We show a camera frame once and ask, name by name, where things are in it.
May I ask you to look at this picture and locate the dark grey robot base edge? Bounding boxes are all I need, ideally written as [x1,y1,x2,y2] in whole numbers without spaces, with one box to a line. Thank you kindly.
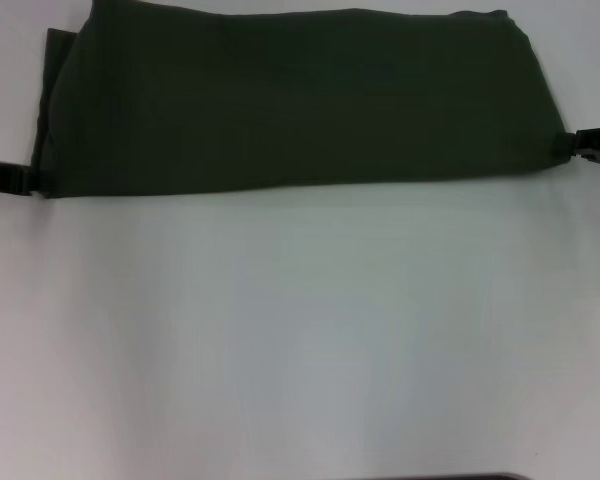
[442,472,531,480]

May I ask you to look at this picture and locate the dark green printed t-shirt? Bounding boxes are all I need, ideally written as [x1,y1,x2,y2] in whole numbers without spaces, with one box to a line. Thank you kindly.
[29,0,574,200]

